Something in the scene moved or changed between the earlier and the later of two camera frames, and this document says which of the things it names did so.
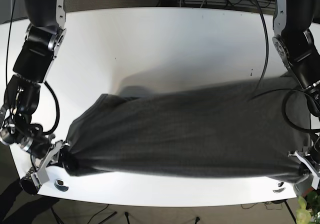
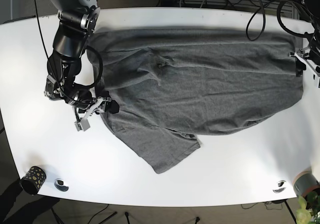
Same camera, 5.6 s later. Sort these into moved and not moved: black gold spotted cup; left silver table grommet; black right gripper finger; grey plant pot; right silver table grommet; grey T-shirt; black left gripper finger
Moved: black right gripper finger; black left gripper finger; grey T-shirt
Not moved: grey plant pot; left silver table grommet; right silver table grommet; black gold spotted cup
